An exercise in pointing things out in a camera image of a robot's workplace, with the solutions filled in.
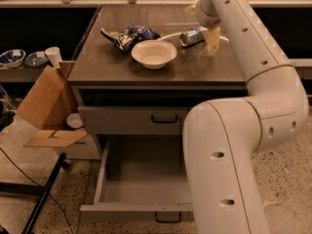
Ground upper grey drawer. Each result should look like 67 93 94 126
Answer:
78 106 188 135

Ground black upper drawer handle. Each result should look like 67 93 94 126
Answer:
150 115 178 124

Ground blue chip bag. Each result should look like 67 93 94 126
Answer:
100 23 160 52

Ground black metal stand leg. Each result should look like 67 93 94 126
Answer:
0 153 66 234

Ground silver blue redbull can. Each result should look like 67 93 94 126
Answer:
179 27 206 47

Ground black drawer handle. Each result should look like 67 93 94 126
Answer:
154 213 182 224
150 115 178 124

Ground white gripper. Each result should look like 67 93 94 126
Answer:
195 0 220 55

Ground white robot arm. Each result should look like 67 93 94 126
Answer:
182 0 309 234

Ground open middle drawer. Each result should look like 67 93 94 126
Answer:
81 136 193 222

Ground blue white bowl left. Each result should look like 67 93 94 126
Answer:
0 49 25 68

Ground white box under cardboard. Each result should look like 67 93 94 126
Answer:
54 135 101 160

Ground brown cardboard box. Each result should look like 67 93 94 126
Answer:
17 65 88 148

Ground black lower drawer handle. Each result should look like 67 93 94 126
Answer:
154 213 182 224

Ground black floor cable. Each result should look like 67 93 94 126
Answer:
0 146 75 234

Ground white paper cup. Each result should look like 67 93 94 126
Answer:
45 47 62 67

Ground grey drawer cabinet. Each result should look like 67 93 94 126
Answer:
68 4 247 149

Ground blue bowl with card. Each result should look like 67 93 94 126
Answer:
24 51 49 68

